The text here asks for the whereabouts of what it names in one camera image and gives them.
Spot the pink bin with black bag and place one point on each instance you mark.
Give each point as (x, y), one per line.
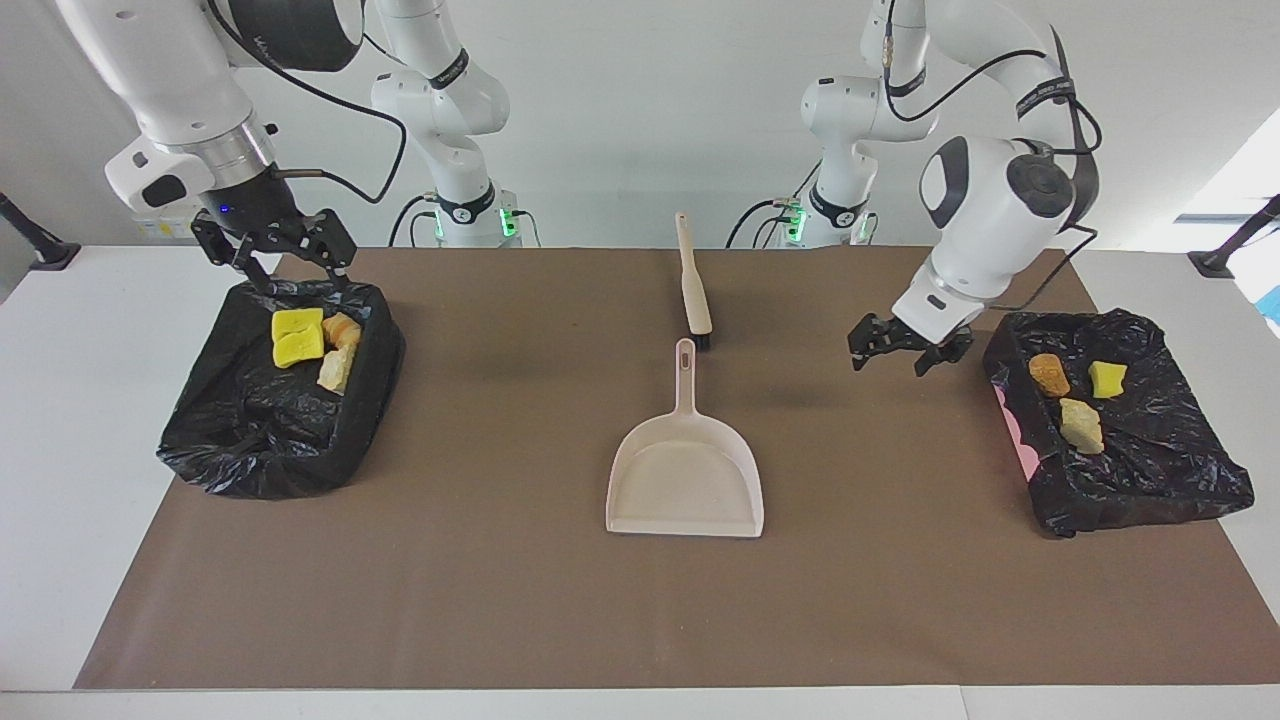
(1150, 470)

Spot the brown paper table mat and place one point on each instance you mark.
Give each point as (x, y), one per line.
(640, 620)

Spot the pale bread piece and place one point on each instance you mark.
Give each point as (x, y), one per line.
(335, 373)

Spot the blue item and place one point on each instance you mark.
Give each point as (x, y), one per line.
(1272, 305)

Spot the black stand leg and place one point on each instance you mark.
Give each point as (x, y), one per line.
(45, 250)
(1225, 255)

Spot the white wall box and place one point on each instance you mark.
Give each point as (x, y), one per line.
(180, 222)

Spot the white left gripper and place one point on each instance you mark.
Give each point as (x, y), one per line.
(935, 310)

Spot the orange striped croissant piece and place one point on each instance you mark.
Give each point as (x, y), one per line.
(342, 328)

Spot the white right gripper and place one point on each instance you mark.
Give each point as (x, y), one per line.
(160, 180)

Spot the beige plastic dustpan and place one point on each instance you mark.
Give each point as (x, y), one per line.
(685, 480)

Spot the bin covered by black bag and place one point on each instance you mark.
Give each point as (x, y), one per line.
(250, 430)

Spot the beige hand brush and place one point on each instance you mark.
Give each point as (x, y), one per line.
(695, 295)

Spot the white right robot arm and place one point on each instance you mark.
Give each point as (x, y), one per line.
(160, 70)

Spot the tan striped croissant piece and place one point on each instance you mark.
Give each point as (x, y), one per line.
(1082, 427)

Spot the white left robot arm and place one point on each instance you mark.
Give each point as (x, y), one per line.
(1000, 200)

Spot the green and yellow sponge piece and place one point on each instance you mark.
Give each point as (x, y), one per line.
(1108, 380)

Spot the brown bread roll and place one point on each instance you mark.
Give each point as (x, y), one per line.
(1049, 375)

